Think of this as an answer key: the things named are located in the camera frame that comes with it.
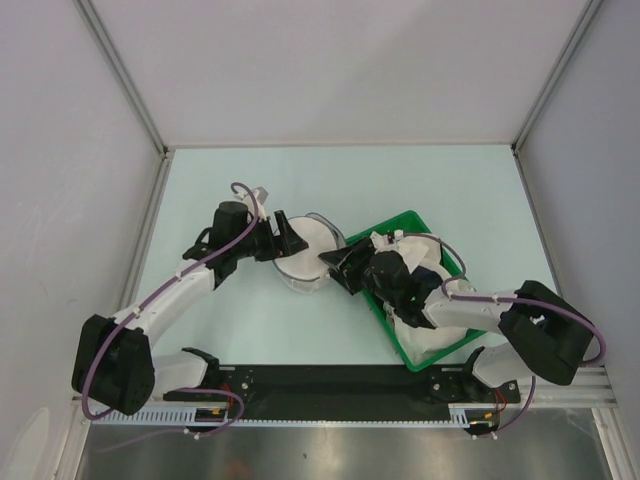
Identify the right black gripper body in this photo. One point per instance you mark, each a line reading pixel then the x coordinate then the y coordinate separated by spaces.
pixel 359 275

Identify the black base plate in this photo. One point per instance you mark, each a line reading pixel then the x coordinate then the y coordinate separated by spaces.
pixel 357 393

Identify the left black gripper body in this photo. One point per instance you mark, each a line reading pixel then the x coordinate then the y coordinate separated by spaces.
pixel 261 244

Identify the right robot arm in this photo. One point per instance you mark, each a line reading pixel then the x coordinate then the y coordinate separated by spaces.
pixel 544 336

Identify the green plastic basket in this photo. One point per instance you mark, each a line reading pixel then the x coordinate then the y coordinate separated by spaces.
pixel 411 222

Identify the aluminium frame post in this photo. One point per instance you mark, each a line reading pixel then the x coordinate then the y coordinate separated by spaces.
pixel 114 61
pixel 559 68

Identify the white bra in basket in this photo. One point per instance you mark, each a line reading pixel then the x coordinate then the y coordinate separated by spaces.
pixel 417 343

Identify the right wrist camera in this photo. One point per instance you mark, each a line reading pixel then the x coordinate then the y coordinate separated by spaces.
pixel 384 240

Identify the navy blue garment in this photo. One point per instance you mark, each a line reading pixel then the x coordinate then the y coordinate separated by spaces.
pixel 423 274

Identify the left aluminium frame post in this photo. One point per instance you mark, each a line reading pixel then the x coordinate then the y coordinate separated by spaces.
pixel 114 61

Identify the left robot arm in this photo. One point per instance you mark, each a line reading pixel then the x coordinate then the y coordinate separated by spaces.
pixel 114 364

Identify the light blue cable duct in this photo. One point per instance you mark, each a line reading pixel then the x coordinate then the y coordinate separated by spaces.
pixel 171 415

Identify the white mesh laundry bag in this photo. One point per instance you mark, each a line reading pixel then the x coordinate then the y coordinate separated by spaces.
pixel 304 272

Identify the right aluminium frame post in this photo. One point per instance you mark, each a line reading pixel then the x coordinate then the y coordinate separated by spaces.
pixel 559 68

